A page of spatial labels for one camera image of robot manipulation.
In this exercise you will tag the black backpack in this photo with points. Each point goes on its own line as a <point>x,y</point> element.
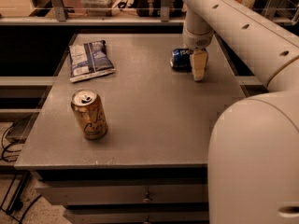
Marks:
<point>152,8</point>

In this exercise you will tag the gold lacroix can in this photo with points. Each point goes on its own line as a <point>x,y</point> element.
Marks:
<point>89,113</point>

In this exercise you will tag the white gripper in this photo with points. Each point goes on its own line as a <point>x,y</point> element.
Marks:
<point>196,41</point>

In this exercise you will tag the grey drawer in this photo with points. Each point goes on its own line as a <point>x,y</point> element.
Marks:
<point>139,214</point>
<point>134,191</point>

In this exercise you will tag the grey metal shelf rail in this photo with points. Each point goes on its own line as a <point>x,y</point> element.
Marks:
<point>25,12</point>

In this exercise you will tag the grey upper drawer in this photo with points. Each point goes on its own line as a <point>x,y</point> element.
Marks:
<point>134,191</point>

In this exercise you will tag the grey lower drawer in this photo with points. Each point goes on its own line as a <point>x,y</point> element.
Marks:
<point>139,214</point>

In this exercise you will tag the blue white chip bag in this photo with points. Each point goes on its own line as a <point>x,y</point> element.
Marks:
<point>89,60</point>

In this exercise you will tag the blue pepsi can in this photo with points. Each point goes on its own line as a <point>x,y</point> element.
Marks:
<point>181,58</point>

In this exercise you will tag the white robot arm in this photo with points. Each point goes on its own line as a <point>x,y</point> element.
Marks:
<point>253,153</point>

